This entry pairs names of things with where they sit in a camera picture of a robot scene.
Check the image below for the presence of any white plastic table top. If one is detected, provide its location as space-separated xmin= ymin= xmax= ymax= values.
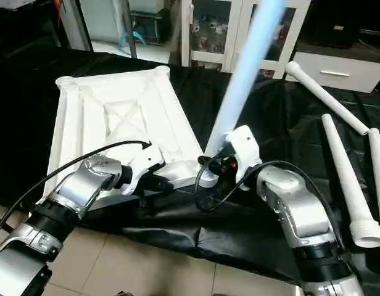
xmin=37 ymin=66 xmax=207 ymax=208

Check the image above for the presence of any teal plastic object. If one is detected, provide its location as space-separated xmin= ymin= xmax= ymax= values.
xmin=119 ymin=28 xmax=147 ymax=49

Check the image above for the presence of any black equipment case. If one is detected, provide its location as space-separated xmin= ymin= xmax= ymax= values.
xmin=301 ymin=0 xmax=365 ymax=49

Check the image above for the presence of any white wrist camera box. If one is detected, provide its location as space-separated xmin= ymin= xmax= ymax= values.
xmin=124 ymin=143 xmax=167 ymax=195
xmin=227 ymin=125 xmax=263 ymax=187

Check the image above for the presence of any grey metal pole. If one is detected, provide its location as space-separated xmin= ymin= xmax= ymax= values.
xmin=123 ymin=0 xmax=138 ymax=58

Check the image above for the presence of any black work mat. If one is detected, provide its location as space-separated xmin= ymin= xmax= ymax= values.
xmin=0 ymin=46 xmax=380 ymax=290

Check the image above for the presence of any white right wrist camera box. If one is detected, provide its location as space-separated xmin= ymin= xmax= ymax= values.
xmin=227 ymin=125 xmax=263 ymax=187

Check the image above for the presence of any white drawer unit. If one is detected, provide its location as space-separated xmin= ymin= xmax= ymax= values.
xmin=289 ymin=51 xmax=380 ymax=93

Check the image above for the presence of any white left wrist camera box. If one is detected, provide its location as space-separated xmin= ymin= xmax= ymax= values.
xmin=124 ymin=143 xmax=167 ymax=195

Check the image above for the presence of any white glass door cabinet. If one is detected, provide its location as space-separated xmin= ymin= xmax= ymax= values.
xmin=181 ymin=0 xmax=312 ymax=79

